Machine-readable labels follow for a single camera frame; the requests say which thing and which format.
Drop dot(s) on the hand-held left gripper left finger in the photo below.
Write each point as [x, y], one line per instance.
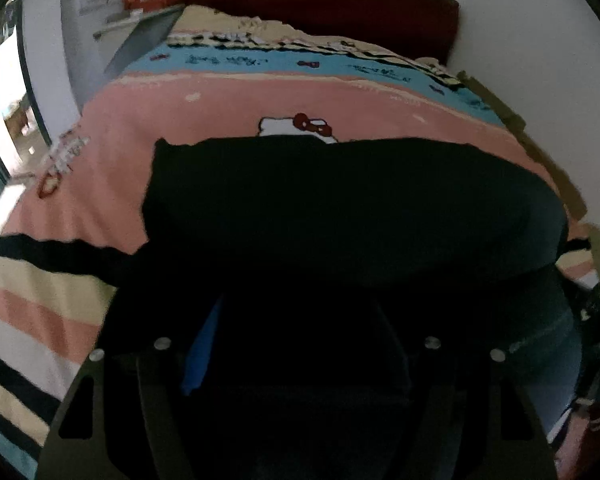
[200, 355]

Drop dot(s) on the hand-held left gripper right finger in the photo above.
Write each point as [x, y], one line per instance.
[415, 375]

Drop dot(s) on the black hooded garment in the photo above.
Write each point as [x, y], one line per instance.
[330, 210]

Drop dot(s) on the brown cardboard strip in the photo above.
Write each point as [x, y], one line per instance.
[530, 140]

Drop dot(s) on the pink striped printed blanket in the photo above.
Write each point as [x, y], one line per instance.
[155, 110]

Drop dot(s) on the cardboard box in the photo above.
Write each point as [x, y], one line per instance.
[17, 120]

